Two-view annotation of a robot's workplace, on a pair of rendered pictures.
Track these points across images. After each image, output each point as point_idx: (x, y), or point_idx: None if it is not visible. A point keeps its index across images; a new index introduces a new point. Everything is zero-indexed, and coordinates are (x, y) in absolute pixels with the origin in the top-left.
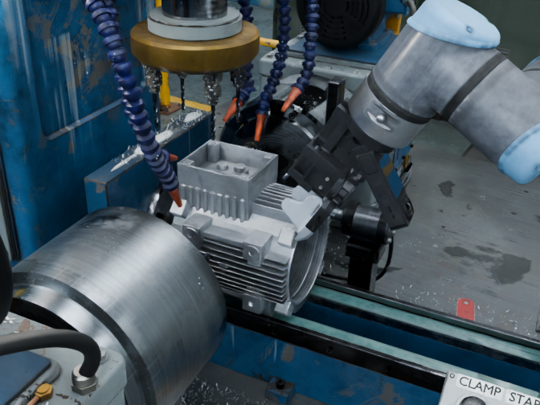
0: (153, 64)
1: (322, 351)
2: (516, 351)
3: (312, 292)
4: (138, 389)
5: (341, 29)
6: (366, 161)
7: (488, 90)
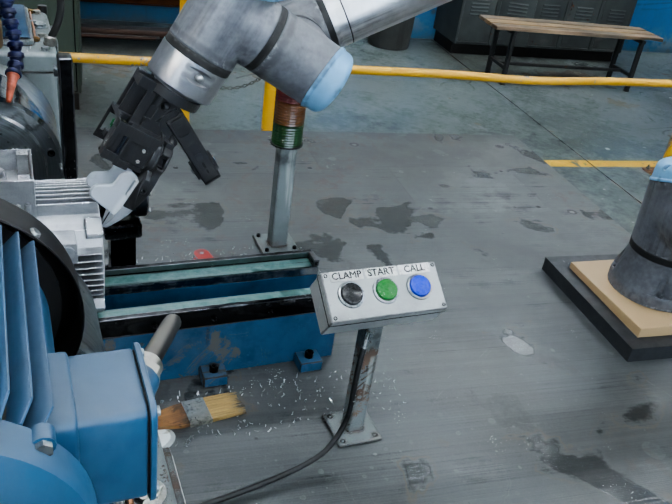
0: None
1: (146, 330)
2: (290, 265)
3: None
4: None
5: None
6: (178, 124)
7: (291, 36)
